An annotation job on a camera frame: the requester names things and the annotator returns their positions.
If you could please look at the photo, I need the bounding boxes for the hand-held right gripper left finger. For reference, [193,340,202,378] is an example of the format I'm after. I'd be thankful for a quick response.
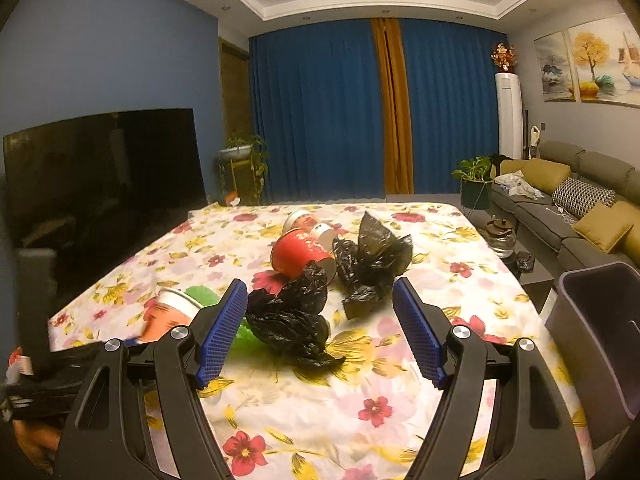
[52,278,249,480]

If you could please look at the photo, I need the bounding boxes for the green plastic bag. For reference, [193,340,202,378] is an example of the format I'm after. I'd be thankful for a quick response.
[184,284,255,359]

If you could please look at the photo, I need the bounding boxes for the wooden wall panel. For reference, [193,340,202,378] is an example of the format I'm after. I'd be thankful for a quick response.
[218,39,251,162]

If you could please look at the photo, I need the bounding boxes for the black television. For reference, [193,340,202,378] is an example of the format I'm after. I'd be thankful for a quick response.
[2,107,209,307]

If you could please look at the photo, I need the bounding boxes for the red paper cup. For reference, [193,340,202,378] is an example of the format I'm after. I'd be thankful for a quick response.
[271,228,336,280]

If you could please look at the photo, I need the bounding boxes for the grey plastic bin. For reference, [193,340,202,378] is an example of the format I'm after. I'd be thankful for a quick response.
[543,261,640,452]

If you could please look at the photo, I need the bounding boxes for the small grey landscape painting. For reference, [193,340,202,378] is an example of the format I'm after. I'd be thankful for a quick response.
[533,31,574,104]

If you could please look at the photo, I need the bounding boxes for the white orange-print paper cup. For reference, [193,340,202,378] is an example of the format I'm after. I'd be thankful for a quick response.
[141,287,207,345]
[282,209,337,252]

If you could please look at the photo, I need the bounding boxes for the black plastic bag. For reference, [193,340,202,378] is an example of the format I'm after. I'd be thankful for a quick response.
[245,261,347,370]
[331,211,414,321]

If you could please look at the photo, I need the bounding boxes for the black white patterned pillow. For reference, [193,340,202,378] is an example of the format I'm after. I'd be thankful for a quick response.
[551,177,617,220]

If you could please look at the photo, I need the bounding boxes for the stick vacuum cleaner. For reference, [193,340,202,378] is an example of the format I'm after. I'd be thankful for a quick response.
[522,109,544,161]

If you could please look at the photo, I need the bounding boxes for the golden flower ornament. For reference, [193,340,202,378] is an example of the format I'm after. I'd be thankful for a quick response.
[489,42,519,74]

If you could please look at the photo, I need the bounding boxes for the yellow pillow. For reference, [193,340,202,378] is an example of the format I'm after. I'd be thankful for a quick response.
[622,224,640,267]
[500,158,571,196]

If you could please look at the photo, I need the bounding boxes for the white charging cable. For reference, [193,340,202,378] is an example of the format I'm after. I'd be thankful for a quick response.
[544,204,577,224]

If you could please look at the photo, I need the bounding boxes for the orange curtain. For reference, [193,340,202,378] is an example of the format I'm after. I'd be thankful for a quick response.
[370,17,415,196]

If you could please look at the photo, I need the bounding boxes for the floral tablecloth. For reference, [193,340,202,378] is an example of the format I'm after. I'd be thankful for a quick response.
[47,201,597,480]

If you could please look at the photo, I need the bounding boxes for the yellow square cushion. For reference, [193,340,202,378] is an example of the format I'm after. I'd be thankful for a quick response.
[571,200,635,255]

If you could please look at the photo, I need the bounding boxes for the blue curtain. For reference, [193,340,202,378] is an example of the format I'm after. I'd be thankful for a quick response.
[400,18,509,197]
[248,18,387,206]

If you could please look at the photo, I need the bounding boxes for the trailing plant on stand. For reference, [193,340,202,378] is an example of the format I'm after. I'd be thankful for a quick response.
[216,132,269,206]

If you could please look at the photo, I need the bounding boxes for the grey sectional sofa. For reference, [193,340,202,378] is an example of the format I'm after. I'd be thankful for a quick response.
[487,140,640,282]

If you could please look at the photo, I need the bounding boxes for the white standing air conditioner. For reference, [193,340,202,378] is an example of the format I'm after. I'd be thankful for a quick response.
[493,72,524,161]

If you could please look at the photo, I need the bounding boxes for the wide sailboat painting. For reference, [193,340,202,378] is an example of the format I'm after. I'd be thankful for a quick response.
[566,12,640,109]

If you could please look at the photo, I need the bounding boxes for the potted green plant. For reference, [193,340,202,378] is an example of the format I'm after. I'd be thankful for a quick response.
[451,155,496,211]

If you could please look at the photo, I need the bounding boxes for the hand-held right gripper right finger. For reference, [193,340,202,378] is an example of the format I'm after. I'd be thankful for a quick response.
[392,276,586,480]

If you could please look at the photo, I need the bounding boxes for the white clothes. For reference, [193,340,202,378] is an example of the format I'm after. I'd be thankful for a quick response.
[497,169,546,200]

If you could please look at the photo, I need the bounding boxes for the person's left hand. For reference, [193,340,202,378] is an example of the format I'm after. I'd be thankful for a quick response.
[12,417,63,468]

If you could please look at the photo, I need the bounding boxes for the dark coffee table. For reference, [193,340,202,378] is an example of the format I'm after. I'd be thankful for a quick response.
[500,250,557,307]

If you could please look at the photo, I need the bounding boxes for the tea set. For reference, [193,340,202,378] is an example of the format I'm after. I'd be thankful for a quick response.
[483,214,537,272]

